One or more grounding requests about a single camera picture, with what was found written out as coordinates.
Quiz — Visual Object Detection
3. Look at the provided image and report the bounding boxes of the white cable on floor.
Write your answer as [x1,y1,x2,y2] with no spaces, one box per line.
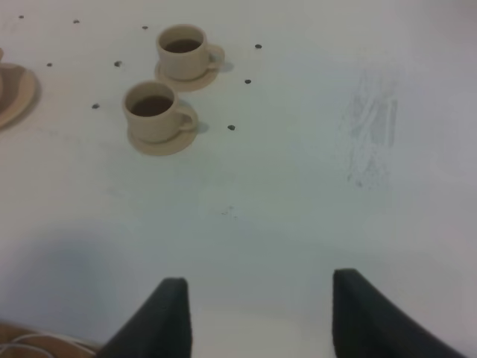
[0,333,98,358]

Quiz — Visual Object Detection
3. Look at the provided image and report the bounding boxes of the beige teapot saucer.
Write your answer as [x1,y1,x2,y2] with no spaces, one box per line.
[1,63,40,131]

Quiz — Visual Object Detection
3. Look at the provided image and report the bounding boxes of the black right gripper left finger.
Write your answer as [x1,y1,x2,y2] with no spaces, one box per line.
[97,277,193,358]

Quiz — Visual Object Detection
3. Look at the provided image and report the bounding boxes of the beige near saucer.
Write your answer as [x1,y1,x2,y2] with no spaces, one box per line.
[127,130,198,156]

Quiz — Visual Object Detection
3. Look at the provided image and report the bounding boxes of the beige near teacup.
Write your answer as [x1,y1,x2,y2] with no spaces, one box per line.
[122,81,198,144]

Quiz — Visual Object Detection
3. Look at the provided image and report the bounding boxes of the beige far saucer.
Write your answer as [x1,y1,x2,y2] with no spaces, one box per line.
[154,61,219,92]

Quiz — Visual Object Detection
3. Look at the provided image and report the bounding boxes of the beige teacup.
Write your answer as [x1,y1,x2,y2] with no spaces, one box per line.
[122,81,198,144]
[156,25,225,81]

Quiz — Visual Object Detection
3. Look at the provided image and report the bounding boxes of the beige far teacup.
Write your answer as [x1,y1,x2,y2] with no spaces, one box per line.
[156,25,225,81]

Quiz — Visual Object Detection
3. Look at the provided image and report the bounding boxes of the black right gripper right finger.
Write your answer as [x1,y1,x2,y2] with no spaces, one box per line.
[332,268,463,358]

